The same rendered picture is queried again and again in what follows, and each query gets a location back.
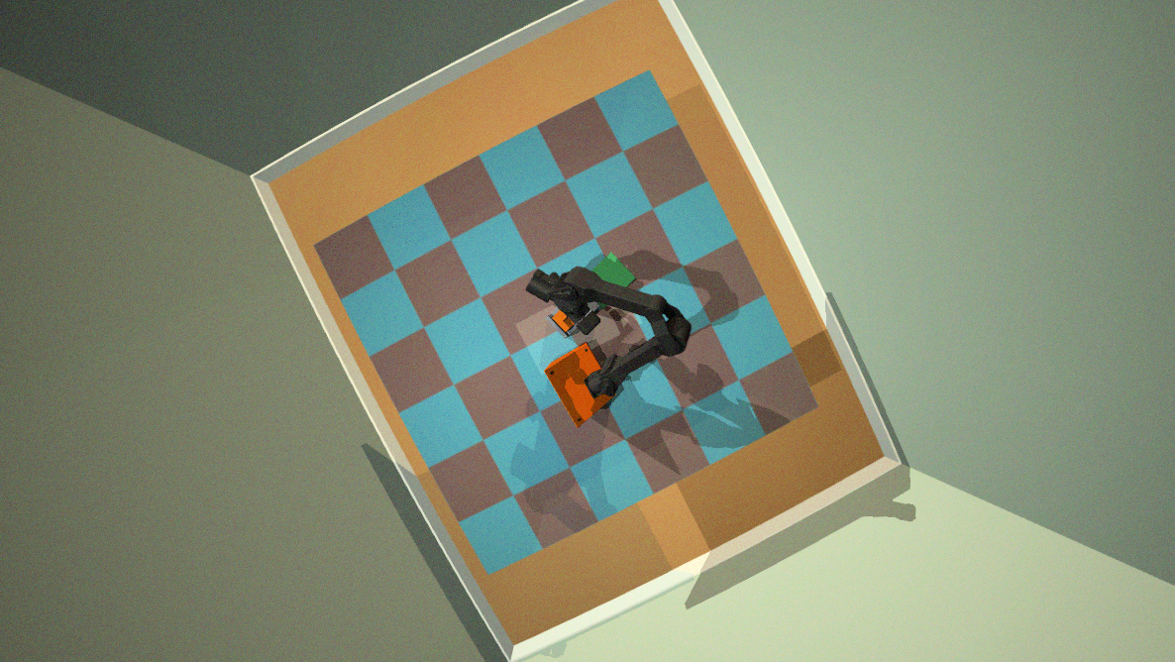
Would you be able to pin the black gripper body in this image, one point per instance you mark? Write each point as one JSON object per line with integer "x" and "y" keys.
{"x": 588, "y": 322}

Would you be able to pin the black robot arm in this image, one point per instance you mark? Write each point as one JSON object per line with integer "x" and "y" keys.
{"x": 572, "y": 292}

